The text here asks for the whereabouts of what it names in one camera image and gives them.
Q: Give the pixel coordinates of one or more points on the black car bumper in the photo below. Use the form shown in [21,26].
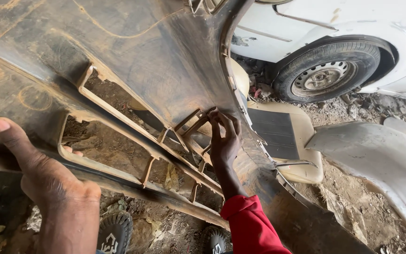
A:
[146,70]

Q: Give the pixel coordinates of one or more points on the person's right hand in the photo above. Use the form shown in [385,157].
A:
[225,141]

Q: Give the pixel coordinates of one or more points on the grey car fender panel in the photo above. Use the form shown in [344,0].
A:
[375,155]

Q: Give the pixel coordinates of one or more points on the person's black shoe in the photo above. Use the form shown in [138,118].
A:
[212,240]
[115,232]

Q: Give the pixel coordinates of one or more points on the white car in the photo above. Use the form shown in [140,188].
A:
[329,28]

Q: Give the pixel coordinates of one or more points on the person's left hand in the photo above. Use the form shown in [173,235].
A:
[53,183]

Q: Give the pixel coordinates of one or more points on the black car wheel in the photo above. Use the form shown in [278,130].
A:
[326,72]

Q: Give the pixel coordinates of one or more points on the person's right black shoe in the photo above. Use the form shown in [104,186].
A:
[212,240]

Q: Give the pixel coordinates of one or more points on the person's left black shoe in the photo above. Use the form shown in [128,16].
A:
[115,232]

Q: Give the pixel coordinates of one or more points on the beige car seat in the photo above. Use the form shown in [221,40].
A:
[287,137]

